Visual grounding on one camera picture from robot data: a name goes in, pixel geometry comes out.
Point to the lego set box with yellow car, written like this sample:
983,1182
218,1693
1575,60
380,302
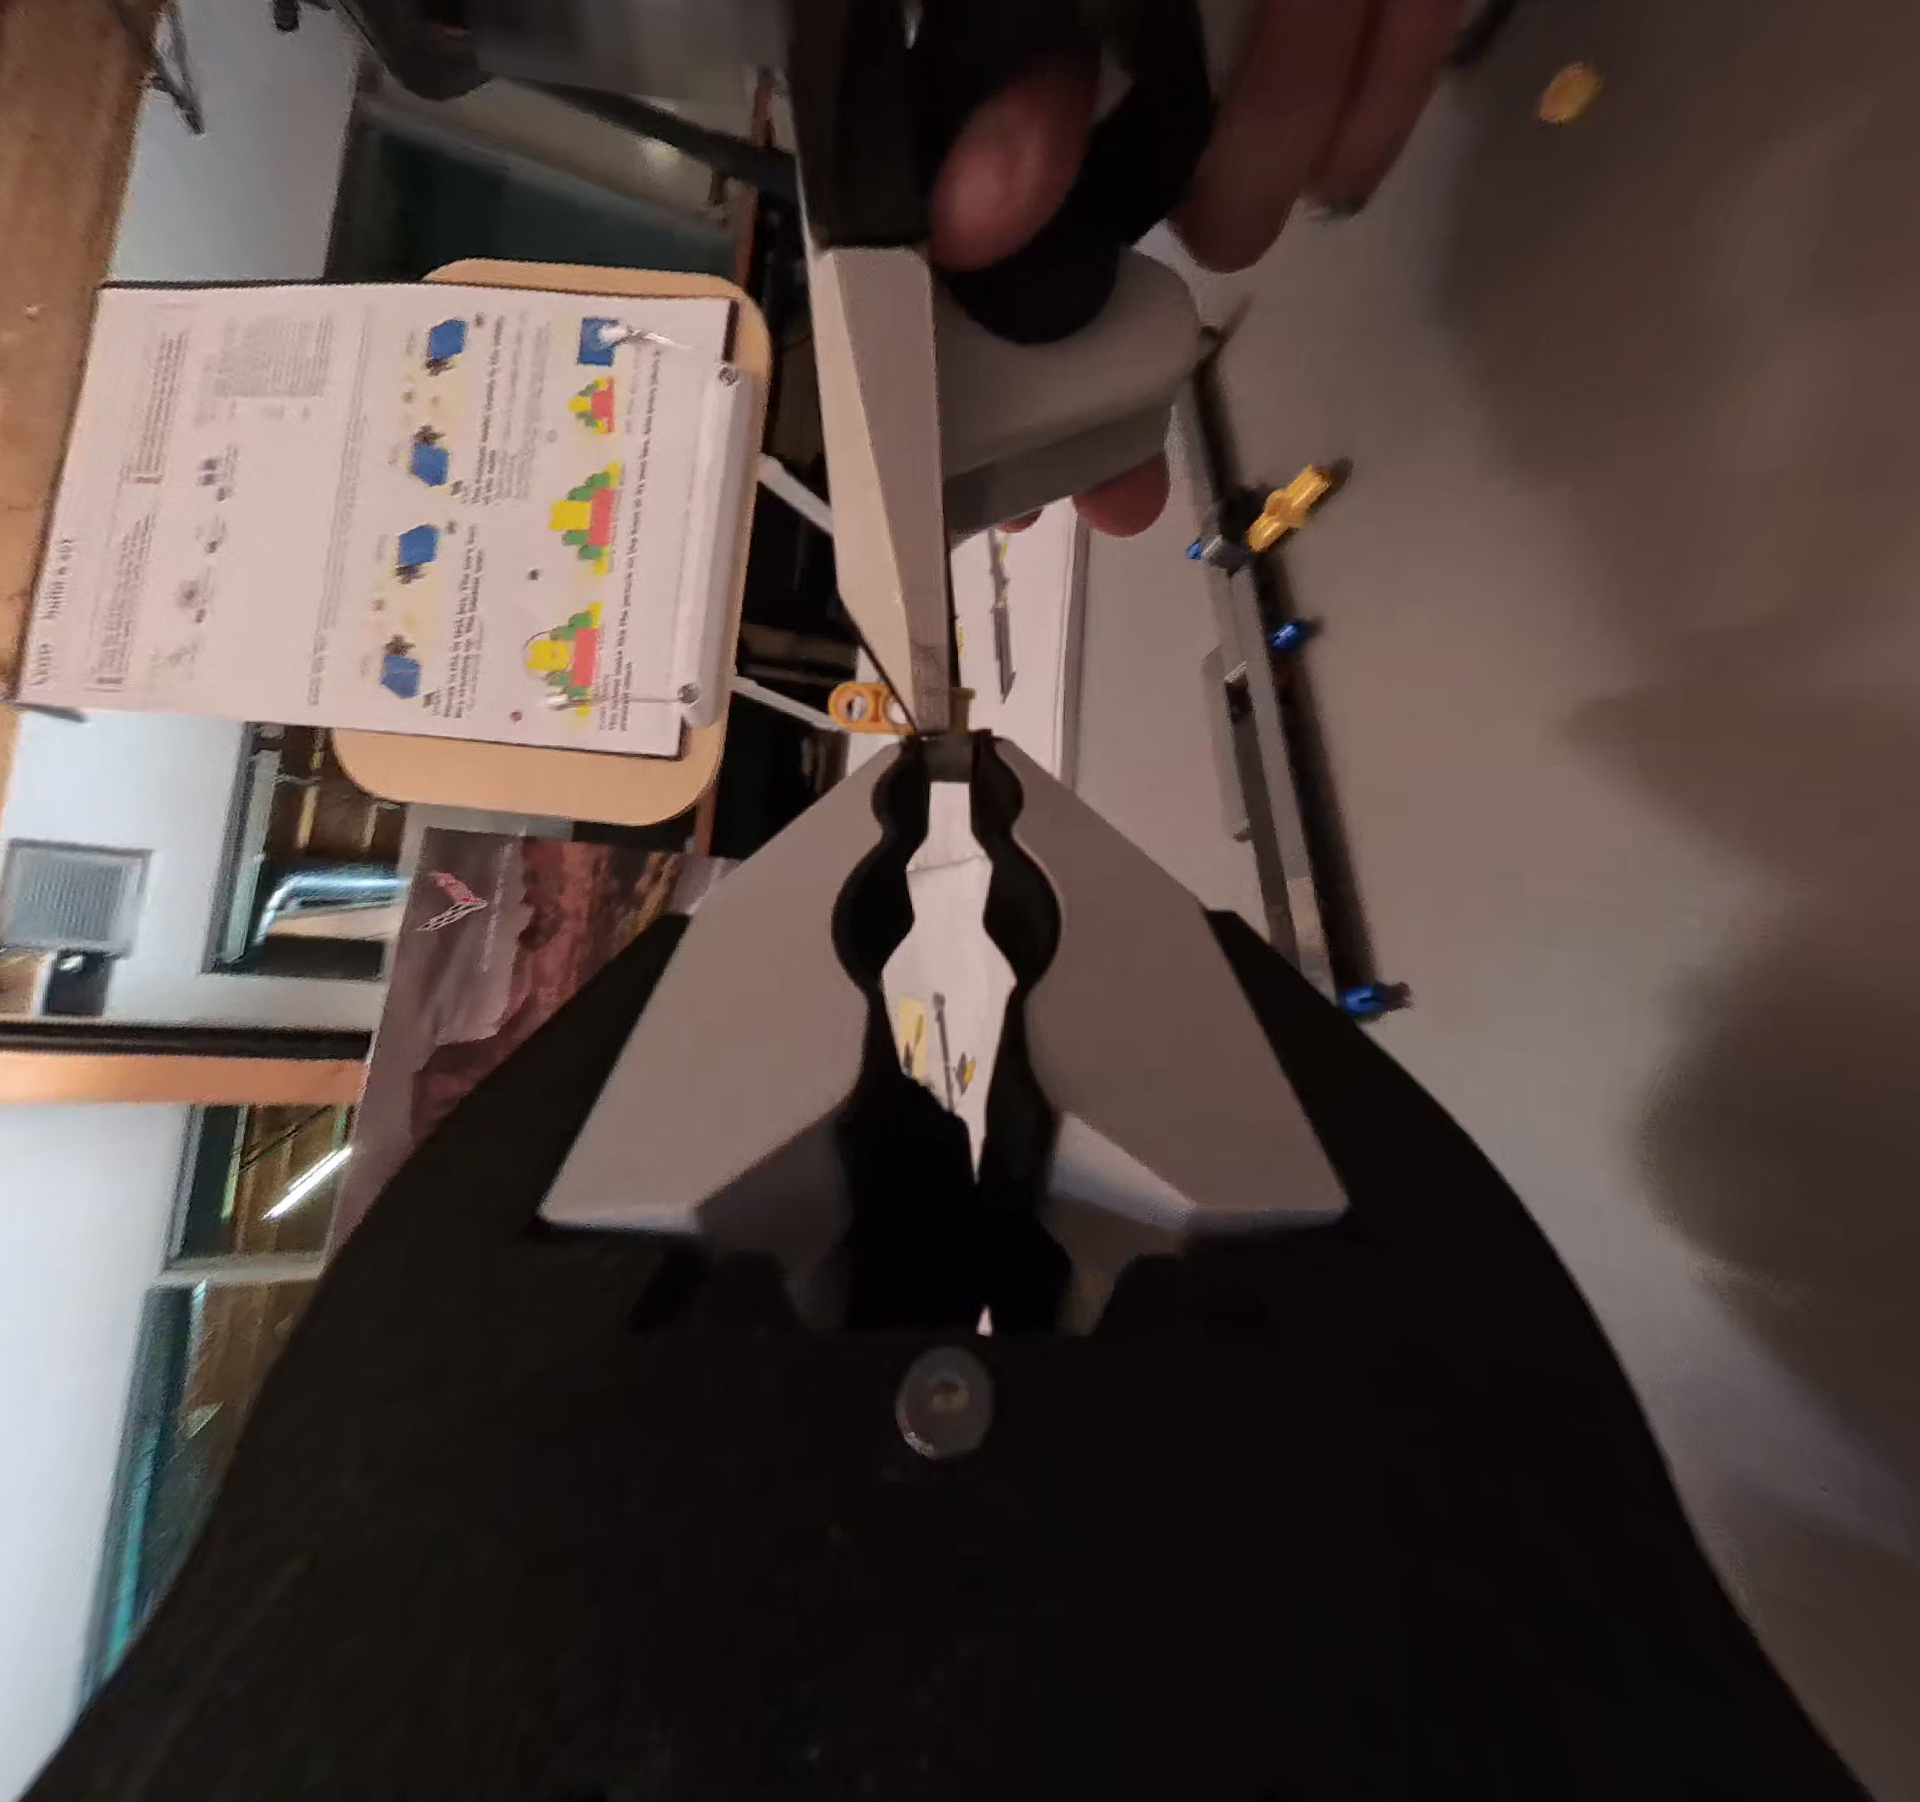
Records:
499,968

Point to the printed instruction sheet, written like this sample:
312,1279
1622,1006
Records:
300,510

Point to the small yellow lego bush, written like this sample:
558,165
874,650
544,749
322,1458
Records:
1570,87

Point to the light grey lego pin connector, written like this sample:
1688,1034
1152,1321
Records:
945,758

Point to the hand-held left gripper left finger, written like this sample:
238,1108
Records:
703,1085

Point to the short yellow lego beam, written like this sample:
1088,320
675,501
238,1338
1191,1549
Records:
866,708

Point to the white grille box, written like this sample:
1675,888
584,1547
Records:
75,900

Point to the instruction booklet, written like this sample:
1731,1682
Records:
1029,664

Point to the long grey lego beam assembly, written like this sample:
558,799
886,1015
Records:
1275,787

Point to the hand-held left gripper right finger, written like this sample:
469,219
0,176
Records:
1185,1085

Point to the yellow lego connector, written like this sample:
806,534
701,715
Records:
1287,501

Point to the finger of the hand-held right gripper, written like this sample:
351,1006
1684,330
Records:
886,449

